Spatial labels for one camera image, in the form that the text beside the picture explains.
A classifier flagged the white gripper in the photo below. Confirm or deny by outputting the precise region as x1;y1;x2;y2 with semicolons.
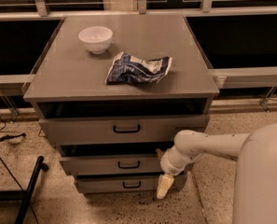
156;147;191;199

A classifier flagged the grey drawer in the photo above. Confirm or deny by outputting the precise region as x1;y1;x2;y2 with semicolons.
74;173;187;194
39;115;209;146
60;154;162;175

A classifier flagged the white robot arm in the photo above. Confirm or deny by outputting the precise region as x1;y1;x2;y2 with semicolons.
157;123;277;224

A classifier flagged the grey drawer cabinet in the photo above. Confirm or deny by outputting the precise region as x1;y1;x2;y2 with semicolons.
24;15;218;181

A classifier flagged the crumpled blue chip bag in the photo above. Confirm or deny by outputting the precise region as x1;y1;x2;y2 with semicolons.
105;52;173;84

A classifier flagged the black stand leg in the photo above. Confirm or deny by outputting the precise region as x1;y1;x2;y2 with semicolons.
0;156;48;224

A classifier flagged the metal window railing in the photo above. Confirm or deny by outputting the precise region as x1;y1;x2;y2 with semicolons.
0;0;277;113

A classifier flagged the white ceramic bowl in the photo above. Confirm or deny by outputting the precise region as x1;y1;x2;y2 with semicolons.
78;26;113;54

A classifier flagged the black floor cable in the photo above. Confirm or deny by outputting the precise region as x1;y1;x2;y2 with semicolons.
0;87;39;224

